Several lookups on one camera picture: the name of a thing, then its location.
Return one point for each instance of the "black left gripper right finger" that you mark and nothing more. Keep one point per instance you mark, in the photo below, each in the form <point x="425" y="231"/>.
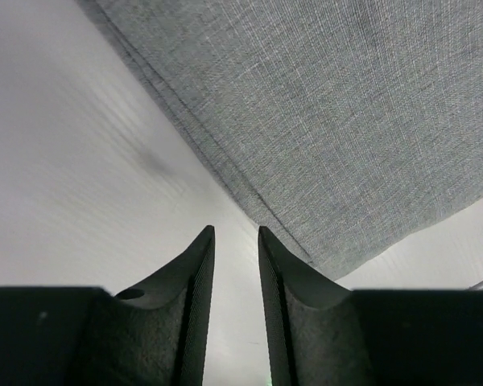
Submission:
<point x="320" y="333"/>

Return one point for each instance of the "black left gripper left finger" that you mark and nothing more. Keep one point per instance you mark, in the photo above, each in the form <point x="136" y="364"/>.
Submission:
<point x="152" y="333"/>

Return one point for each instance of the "grey cloth napkin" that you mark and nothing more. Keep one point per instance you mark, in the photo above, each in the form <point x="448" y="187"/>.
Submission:
<point x="343" y="126"/>

